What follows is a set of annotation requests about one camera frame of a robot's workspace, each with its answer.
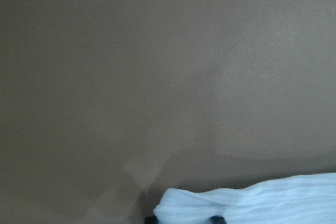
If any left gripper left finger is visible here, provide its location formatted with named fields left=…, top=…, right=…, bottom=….
left=144, top=216, right=158, bottom=224

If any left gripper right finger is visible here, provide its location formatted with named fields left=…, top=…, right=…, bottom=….
left=211, top=216, right=225, bottom=224

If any light blue button-up shirt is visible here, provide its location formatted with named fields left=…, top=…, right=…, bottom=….
left=153, top=173, right=335, bottom=223

